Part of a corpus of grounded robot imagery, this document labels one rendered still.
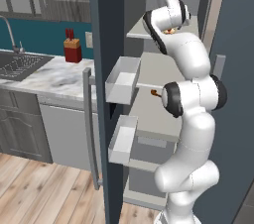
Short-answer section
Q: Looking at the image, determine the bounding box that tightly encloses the large white door bin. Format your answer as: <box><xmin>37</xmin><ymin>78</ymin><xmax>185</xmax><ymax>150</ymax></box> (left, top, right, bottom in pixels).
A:
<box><xmin>104</xmin><ymin>56</ymin><xmax>143</xmax><ymax>106</ymax></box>

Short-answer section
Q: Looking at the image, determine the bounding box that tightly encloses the small white door bin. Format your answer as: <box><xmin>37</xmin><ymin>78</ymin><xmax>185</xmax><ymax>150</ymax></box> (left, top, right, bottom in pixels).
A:
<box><xmin>107</xmin><ymin>114</ymin><xmax>140</xmax><ymax>167</ymax></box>

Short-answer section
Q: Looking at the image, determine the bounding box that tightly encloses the orange and white food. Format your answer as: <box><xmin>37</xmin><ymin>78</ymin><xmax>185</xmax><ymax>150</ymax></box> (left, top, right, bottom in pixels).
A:
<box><xmin>162</xmin><ymin>27</ymin><xmax>179</xmax><ymax>36</ymax></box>

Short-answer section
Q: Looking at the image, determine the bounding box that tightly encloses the dark blue-grey fridge door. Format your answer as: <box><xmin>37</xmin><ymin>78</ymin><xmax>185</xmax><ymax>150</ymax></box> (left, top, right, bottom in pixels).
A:
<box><xmin>86</xmin><ymin>0</ymin><xmax>127</xmax><ymax>224</ymax></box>
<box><xmin>192</xmin><ymin>0</ymin><xmax>254</xmax><ymax>224</ymax></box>

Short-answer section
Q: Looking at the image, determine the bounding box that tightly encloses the grey fridge body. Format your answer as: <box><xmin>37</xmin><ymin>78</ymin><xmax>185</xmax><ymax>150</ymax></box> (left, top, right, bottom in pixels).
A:
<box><xmin>123</xmin><ymin>0</ymin><xmax>218</xmax><ymax>211</ymax></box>

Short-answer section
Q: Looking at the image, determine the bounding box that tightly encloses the grey fridge drawer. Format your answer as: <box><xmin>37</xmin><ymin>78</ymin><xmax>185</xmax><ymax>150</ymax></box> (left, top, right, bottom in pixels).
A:
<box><xmin>128</xmin><ymin>130</ymin><xmax>181</xmax><ymax>173</ymax></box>

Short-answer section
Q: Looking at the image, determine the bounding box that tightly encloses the red knife block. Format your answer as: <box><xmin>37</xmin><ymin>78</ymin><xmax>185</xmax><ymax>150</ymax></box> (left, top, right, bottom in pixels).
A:
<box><xmin>63</xmin><ymin>28</ymin><xmax>83</xmax><ymax>64</ymax></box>

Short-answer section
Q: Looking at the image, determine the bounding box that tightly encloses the pale grey dishwasher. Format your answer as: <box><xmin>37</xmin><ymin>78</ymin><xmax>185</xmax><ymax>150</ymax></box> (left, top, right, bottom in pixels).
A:
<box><xmin>37</xmin><ymin>101</ymin><xmax>104</xmax><ymax>173</ymax></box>

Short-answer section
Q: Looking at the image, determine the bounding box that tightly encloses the grey base cupboard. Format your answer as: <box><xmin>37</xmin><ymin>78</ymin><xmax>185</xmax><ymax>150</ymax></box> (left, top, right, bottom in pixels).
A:
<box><xmin>0</xmin><ymin>87</ymin><xmax>55</xmax><ymax>165</ymax></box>

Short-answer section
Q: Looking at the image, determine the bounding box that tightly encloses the dark grey sink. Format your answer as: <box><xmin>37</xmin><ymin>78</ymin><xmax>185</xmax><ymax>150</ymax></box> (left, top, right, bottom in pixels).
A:
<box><xmin>0</xmin><ymin>50</ymin><xmax>56</xmax><ymax>83</ymax></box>

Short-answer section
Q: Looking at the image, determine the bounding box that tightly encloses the curved grey tap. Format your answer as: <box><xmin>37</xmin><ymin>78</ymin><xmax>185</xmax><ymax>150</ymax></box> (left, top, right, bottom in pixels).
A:
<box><xmin>0</xmin><ymin>14</ymin><xmax>26</xmax><ymax>55</ymax></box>

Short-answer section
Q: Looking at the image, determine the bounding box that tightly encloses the long grey fridge door handle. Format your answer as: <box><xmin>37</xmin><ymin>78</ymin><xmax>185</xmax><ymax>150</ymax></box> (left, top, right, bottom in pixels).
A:
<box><xmin>81</xmin><ymin>66</ymin><xmax>104</xmax><ymax>191</ymax></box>

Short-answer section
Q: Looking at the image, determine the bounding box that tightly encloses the white wall socket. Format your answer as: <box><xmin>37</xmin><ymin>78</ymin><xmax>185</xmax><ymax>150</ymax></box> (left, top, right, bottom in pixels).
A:
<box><xmin>84</xmin><ymin>31</ymin><xmax>94</xmax><ymax>50</ymax></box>

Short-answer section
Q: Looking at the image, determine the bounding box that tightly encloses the short grey fridge door handle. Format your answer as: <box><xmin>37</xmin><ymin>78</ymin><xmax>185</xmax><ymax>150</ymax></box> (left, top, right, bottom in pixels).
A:
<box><xmin>211</xmin><ymin>54</ymin><xmax>227</xmax><ymax>80</ymax></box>

